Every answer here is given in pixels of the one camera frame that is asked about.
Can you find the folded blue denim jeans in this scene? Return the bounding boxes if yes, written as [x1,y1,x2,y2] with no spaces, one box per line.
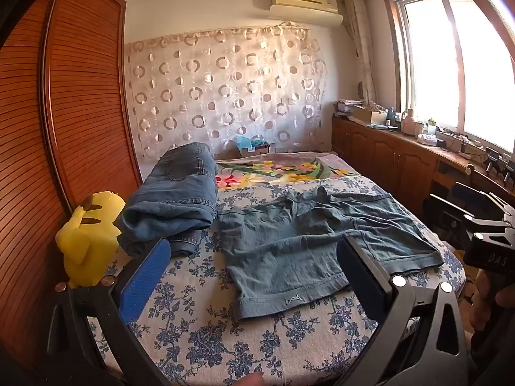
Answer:
[117,142,220,258]

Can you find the blue floral bed cover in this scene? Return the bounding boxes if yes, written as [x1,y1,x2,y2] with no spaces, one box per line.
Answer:
[86,175,467,386]

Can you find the window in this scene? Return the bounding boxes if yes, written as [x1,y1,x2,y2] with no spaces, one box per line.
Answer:
[382,0,515,153]

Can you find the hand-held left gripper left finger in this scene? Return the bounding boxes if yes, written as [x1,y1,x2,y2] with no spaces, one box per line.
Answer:
[46,237,173,386]

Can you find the wooden louvred wardrobe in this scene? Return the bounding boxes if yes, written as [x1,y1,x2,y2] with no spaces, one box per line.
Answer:
[0,0,143,371]

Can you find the yellow plush toy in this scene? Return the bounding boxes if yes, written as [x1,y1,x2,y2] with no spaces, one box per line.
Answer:
[55,190,125,289]

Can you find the wooden cabinet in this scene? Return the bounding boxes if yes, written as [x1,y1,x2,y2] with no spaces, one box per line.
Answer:
[331,115,515,226]

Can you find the white plastic jug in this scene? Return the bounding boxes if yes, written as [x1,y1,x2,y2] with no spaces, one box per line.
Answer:
[402,108,421,135]

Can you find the colourful flower blanket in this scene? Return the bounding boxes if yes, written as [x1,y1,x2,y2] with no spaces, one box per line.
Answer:
[215,152,361,191]

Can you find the circle patterned curtain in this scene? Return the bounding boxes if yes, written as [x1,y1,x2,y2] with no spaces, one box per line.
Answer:
[124,26,328,170]

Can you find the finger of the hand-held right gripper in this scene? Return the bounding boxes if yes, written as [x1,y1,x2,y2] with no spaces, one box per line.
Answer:
[427,194,477,233]
[454,182,508,221]

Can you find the flat cardboard box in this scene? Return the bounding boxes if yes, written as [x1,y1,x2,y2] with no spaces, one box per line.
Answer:
[352,106,388,125]

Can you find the white air deflector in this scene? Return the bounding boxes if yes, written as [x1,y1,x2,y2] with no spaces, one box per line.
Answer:
[269,4,344,29]

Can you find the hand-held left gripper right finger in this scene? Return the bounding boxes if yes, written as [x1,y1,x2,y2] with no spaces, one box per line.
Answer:
[336,235,469,386]

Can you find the pale window curtain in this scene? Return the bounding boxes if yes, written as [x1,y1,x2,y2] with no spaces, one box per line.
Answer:
[343,0,379,105]

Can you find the stack of papers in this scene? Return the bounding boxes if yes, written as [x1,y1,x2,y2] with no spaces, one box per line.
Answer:
[336,98,365,115]

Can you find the person's right hand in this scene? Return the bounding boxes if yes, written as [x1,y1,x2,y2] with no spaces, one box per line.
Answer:
[469,269,515,336]

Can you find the person's left hand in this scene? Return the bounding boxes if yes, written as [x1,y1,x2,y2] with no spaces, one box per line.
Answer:
[235,372,265,386]

